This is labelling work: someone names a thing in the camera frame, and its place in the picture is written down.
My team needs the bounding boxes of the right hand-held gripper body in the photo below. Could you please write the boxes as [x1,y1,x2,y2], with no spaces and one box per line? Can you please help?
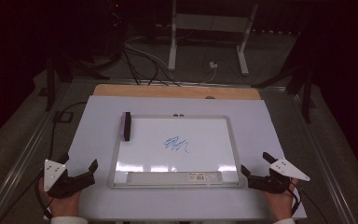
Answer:
[247,157,311,194]

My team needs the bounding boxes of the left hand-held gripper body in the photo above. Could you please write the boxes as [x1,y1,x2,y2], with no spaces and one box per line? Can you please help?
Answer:
[43,157,96,200]

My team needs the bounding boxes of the purple and black eraser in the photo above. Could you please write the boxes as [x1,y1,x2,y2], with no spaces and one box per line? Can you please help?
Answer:
[119,111,132,143]

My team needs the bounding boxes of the white framed whiteboard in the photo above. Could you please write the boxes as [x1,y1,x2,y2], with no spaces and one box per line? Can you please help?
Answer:
[107,115,245,190]

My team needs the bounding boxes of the person's right hand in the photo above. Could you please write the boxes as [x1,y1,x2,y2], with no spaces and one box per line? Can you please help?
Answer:
[263,177,300,223]

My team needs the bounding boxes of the person's left hand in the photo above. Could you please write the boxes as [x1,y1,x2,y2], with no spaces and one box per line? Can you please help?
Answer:
[37,178,82,219]

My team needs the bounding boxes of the white board table cover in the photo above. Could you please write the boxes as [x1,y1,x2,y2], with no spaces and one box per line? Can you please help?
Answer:
[43,94,308,222]

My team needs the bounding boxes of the black square floor plate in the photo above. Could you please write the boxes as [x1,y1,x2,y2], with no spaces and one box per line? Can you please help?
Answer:
[52,110,75,123]

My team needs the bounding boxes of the black tripod stand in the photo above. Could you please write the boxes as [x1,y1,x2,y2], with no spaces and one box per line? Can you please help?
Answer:
[251,60,317,124]
[44,50,112,113]

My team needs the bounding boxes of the wooden table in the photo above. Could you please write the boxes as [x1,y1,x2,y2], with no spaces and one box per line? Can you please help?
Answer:
[92,83,262,101]

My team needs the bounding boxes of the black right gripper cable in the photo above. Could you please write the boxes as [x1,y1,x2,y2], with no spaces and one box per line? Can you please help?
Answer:
[288,180,330,224]

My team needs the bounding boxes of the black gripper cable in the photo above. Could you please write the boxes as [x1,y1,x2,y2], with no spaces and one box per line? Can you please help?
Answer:
[288,180,330,224]
[0,101,89,224]

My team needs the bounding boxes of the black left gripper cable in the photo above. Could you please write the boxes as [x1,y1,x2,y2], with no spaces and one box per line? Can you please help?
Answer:
[0,101,89,224]

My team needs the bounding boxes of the metal floor rail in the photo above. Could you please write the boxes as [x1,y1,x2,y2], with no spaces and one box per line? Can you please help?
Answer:
[0,81,76,224]
[287,88,358,224]

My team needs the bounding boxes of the white plug with cable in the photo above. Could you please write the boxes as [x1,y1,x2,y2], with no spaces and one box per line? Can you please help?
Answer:
[180,61,219,86]

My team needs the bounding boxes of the black floor cables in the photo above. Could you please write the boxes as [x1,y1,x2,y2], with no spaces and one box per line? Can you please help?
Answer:
[121,41,182,87]

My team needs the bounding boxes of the white metal stand frame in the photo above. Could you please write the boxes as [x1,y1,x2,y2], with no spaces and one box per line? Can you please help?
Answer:
[167,0,259,77]

